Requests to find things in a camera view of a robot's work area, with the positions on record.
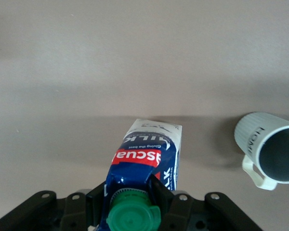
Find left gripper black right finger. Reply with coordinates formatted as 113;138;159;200
148;175;263;231

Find ribbed grey mug HOME print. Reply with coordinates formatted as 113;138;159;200
234;112;289;191

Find blue white milk carton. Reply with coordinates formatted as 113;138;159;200
97;118;183;231

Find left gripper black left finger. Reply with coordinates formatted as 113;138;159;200
0;182;107;231

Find brown table cover sheet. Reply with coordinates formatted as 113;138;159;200
0;0;289;231

